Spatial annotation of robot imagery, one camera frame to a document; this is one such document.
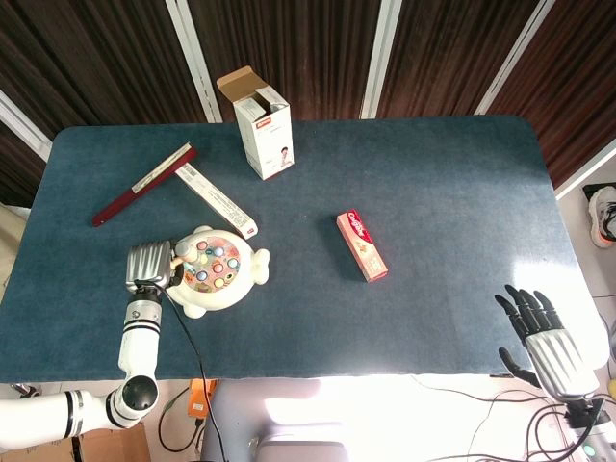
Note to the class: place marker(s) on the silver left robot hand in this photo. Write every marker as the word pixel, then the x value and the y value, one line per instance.
pixel 146 264

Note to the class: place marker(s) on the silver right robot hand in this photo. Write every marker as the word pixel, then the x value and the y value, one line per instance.
pixel 558 358

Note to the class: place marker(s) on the small orange toy piece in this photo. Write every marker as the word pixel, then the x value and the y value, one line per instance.
pixel 184 251

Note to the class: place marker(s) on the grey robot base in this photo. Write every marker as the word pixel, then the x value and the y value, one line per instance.
pixel 298 447

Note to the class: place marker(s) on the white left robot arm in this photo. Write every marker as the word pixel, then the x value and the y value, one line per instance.
pixel 139 337

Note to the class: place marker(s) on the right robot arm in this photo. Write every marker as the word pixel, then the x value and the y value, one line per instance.
pixel 594 435

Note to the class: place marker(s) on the white whack-a-mole toy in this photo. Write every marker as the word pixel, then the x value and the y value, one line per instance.
pixel 226 298

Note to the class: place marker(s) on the dark red folded fan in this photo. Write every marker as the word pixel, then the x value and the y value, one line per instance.
pixel 115 209

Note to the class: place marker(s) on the long white barcode box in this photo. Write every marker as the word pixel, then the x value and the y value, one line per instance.
pixel 216 199

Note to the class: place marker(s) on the white sneaker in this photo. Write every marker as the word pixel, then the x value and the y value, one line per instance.
pixel 601 216

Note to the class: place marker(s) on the orange plastic item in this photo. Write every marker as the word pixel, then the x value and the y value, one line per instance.
pixel 198 404

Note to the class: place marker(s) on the open white lamp box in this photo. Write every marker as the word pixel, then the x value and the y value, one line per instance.
pixel 269 144

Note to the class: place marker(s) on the brown cardboard box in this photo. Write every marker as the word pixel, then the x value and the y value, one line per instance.
pixel 115 445

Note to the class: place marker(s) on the blue tablecloth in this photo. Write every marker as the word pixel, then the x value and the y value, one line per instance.
pixel 433 216

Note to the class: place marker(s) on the red toothpaste box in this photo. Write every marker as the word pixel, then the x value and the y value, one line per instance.
pixel 363 248

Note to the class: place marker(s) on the white partition frame post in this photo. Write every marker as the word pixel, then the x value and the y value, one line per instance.
pixel 512 58
pixel 195 62
pixel 584 173
pixel 382 58
pixel 24 125

